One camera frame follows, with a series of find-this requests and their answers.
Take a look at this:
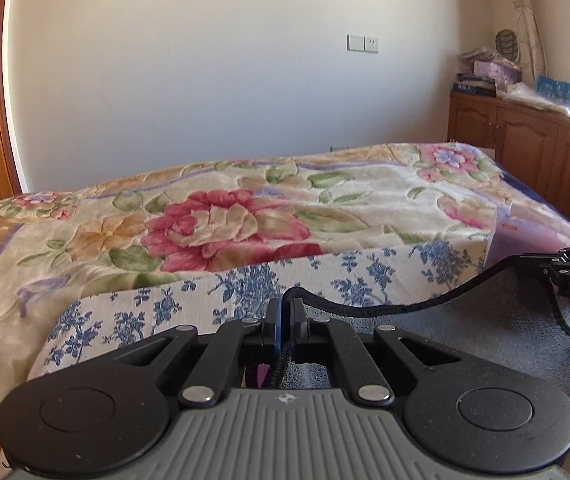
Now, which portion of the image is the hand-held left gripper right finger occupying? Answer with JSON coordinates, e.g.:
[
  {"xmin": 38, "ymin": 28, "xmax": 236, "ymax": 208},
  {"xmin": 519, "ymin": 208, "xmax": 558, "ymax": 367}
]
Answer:
[{"xmin": 284, "ymin": 287, "xmax": 462, "ymax": 407}]

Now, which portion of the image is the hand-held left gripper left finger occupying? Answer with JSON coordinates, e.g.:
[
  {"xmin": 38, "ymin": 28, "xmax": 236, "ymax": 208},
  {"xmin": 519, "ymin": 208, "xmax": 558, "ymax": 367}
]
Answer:
[{"xmin": 112, "ymin": 298, "xmax": 284, "ymax": 409}]

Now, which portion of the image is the grey towel with black edge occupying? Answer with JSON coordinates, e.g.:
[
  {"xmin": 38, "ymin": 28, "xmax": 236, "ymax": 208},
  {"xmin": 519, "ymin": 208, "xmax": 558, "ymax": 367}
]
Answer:
[{"xmin": 264, "ymin": 254, "xmax": 570, "ymax": 480}]

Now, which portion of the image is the pink paper sheet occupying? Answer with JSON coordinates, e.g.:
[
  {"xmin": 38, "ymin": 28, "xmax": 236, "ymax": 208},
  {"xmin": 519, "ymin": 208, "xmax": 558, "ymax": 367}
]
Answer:
[{"xmin": 484, "ymin": 204, "xmax": 568, "ymax": 267}]

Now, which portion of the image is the dark blue mattress edge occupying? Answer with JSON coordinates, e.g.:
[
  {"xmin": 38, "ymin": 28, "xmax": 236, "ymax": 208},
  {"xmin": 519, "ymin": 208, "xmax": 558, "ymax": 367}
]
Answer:
[{"xmin": 494, "ymin": 159, "xmax": 570, "ymax": 233}]

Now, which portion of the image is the pink floral blanket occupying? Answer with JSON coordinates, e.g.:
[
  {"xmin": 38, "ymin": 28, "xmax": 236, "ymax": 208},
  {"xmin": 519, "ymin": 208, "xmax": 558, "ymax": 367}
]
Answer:
[{"xmin": 0, "ymin": 142, "xmax": 570, "ymax": 480}]

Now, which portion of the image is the white sheet with blue flowers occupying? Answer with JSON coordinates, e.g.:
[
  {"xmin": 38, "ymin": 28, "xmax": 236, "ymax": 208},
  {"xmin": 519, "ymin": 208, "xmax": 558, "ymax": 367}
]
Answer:
[{"xmin": 28, "ymin": 239, "xmax": 570, "ymax": 480}]

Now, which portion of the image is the wooden cabinet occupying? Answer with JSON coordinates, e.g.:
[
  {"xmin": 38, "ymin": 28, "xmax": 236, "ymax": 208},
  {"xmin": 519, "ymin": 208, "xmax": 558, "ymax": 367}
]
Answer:
[{"xmin": 447, "ymin": 91, "xmax": 570, "ymax": 241}]

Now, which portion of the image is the cream plastic bag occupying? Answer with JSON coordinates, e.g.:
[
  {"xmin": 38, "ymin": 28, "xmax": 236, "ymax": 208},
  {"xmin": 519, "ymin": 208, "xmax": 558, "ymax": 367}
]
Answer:
[{"xmin": 502, "ymin": 82, "xmax": 570, "ymax": 113}]

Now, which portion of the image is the blue printed box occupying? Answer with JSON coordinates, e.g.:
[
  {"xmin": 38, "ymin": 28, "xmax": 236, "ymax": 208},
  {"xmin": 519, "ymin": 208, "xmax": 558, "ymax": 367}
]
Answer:
[{"xmin": 535, "ymin": 75, "xmax": 570, "ymax": 105}]

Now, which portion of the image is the stack of dark books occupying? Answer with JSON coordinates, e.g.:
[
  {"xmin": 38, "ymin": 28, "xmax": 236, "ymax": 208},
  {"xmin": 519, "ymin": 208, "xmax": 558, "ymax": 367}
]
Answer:
[{"xmin": 452, "ymin": 73, "xmax": 498, "ymax": 98}]

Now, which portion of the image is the pale pink box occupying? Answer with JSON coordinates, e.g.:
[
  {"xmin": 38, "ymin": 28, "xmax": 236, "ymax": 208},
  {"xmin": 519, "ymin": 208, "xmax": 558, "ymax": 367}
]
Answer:
[{"xmin": 472, "ymin": 59, "xmax": 524, "ymax": 87}]

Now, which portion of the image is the clear bag of cloth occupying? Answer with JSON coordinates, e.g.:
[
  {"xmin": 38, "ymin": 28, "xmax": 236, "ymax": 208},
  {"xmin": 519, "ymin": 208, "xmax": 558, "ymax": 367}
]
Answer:
[{"xmin": 457, "ymin": 47, "xmax": 496, "ymax": 76}]

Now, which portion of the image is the round grey woven fan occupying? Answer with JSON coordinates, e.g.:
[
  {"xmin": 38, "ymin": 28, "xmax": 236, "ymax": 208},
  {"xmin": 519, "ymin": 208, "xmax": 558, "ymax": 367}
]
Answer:
[{"xmin": 493, "ymin": 30, "xmax": 522, "ymax": 62}]

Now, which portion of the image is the cream patterned curtain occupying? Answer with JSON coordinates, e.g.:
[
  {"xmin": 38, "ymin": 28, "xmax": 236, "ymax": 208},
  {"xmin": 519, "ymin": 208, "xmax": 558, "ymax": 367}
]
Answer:
[{"xmin": 507, "ymin": 0, "xmax": 550, "ymax": 87}]

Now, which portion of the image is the white wall socket plate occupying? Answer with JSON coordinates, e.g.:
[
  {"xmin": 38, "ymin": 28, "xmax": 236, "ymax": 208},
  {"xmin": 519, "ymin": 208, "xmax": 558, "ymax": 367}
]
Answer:
[{"xmin": 347, "ymin": 34, "xmax": 381, "ymax": 54}]

